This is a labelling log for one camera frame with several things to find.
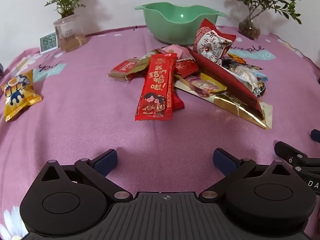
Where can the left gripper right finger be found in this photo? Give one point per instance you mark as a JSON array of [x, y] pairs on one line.
[[232, 168]]

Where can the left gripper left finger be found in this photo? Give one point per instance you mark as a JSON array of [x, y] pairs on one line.
[[95, 171]]

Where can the red gold long snack bag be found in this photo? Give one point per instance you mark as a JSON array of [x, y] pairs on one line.
[[237, 99]]

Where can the yellow pink bread packet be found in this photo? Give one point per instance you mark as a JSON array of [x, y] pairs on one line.
[[203, 84]]

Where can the orange candy packet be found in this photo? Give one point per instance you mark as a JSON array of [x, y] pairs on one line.
[[242, 61]]

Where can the long red wedding candy pack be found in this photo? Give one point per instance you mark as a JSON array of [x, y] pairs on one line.
[[155, 101]]

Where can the clear bag white snack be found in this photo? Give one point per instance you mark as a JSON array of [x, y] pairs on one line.
[[245, 73]]

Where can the white blue sachet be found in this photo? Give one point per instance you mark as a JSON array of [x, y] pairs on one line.
[[257, 75]]

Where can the red biscuit packet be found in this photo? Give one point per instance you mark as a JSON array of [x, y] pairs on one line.
[[122, 71]]

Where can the yellow chip bag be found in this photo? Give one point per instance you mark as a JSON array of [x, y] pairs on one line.
[[19, 94]]

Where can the small red snack packet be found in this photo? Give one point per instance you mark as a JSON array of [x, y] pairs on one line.
[[186, 67]]

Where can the pink small packet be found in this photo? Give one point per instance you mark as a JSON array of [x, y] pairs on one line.
[[182, 52]]

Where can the red white sweet bag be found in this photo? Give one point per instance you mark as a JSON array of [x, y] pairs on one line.
[[212, 43]]

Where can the white digital clock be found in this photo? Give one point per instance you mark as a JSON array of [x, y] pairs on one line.
[[48, 43]]

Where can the feathery plant in clear cup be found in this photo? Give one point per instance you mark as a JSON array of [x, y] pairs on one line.
[[69, 29]]

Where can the green plastic bowl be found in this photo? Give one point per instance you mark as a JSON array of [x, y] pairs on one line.
[[173, 24]]

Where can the leafy plant in glass vase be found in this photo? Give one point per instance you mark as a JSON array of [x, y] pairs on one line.
[[262, 2]]

